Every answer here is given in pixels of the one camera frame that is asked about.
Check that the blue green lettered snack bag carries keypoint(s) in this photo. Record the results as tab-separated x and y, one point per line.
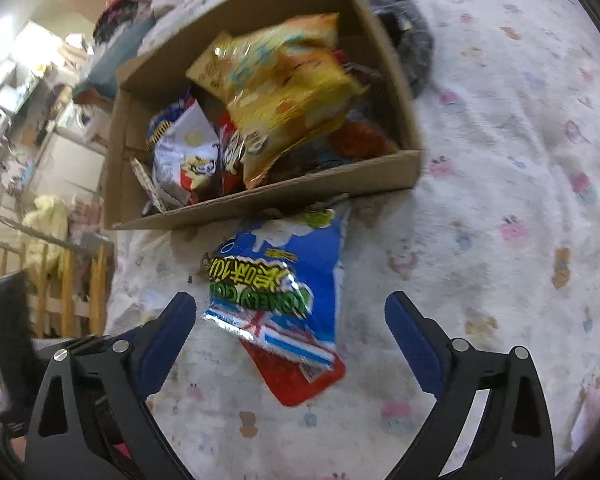
277	283

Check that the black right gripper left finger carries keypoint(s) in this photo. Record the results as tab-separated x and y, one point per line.
91	419

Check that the red cartoon snack bag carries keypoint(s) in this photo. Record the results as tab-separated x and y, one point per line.
231	155

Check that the white red snack bag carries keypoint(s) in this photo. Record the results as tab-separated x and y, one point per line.
185	158

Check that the teal orange cushion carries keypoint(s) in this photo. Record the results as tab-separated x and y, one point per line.
98	84

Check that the wooden stair railing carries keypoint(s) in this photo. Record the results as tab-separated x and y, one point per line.
67	282

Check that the blue bear snack bag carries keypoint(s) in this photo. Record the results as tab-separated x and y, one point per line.
163	120

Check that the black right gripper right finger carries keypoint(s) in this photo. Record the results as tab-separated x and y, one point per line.
490	418

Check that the dark striped cloth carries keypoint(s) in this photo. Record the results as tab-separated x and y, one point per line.
411	38

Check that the yellow chips bag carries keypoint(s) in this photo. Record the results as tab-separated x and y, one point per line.
281	85

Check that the red small snack packet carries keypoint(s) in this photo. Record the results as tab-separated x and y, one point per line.
293	383

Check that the brown cardboard box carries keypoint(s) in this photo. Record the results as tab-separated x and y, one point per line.
377	149

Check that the white patterned bed quilt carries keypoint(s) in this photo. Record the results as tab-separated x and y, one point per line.
499	243

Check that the white cabinet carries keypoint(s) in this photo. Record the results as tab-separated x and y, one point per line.
67	170

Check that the yellow cloth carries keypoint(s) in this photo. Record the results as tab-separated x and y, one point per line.
50	217

